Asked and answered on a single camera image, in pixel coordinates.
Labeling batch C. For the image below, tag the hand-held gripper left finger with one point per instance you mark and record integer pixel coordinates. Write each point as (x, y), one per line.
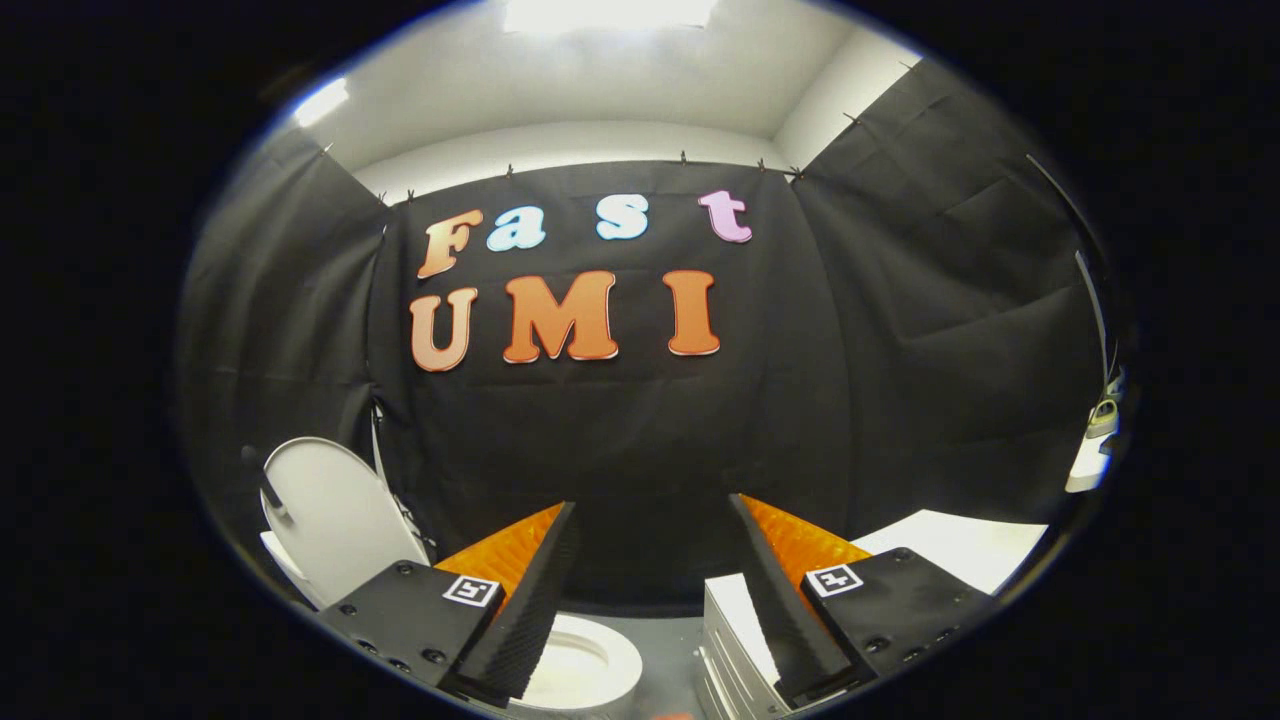
(530, 610)

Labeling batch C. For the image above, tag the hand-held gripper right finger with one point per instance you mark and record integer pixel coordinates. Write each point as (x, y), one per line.
(780, 610)

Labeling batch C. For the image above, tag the white toilet lid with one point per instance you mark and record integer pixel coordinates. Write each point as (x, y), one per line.
(340, 510)

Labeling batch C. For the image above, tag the white toilet with tank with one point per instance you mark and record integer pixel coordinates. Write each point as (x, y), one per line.
(605, 660)

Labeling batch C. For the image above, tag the white drawer cabinet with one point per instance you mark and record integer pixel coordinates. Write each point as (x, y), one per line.
(960, 545)

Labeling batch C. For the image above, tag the black backdrop cloth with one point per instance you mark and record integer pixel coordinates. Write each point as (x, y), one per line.
(620, 430)

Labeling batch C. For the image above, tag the white water pipe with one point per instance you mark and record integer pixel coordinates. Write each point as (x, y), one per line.
(379, 450)

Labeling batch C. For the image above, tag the white side shelf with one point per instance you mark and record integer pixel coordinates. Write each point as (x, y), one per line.
(1088, 470)

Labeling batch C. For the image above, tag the tape roll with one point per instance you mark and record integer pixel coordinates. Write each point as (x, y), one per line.
(1103, 418)

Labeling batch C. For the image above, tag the dark curved panel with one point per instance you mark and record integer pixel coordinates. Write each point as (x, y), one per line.
(1095, 300)

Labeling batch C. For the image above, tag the small ceiling light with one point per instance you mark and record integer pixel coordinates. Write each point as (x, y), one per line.
(320, 100)

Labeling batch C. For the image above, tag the ceiling light panel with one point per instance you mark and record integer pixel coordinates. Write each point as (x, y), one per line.
(605, 12)

